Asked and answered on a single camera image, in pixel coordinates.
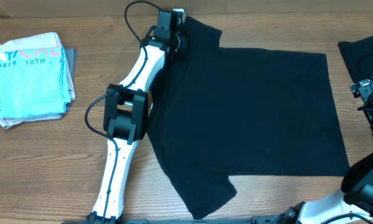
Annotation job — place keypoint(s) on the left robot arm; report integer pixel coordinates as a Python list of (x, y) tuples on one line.
[(126, 115)]

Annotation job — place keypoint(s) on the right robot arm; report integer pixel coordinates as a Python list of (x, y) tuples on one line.
[(354, 201)]

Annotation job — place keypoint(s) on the light blue folded t-shirt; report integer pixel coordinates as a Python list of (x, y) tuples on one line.
[(33, 82)]

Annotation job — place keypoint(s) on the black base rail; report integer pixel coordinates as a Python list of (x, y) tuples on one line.
[(265, 219)]

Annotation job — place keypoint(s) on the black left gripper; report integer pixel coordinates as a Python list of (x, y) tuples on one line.
[(182, 45)]

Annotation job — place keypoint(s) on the black t-shirt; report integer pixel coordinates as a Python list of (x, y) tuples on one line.
[(219, 112)]

